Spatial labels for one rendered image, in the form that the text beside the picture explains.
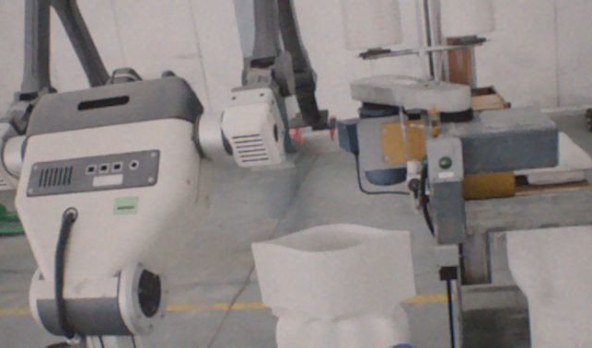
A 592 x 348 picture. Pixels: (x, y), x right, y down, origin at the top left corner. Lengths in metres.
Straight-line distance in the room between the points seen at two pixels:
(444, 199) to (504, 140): 0.19
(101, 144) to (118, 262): 0.25
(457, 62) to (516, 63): 4.82
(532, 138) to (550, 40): 5.32
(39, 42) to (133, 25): 5.71
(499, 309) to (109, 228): 1.30
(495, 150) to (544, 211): 0.30
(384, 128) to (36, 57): 0.97
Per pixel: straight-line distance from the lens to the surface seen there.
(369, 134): 1.72
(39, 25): 1.55
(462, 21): 1.56
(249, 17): 6.22
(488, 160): 1.34
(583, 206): 1.60
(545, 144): 1.36
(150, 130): 1.10
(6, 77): 8.29
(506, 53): 6.57
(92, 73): 1.74
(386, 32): 1.55
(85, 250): 1.07
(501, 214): 1.56
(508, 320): 1.97
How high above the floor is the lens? 1.65
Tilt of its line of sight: 16 degrees down
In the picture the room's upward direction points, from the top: 9 degrees counter-clockwise
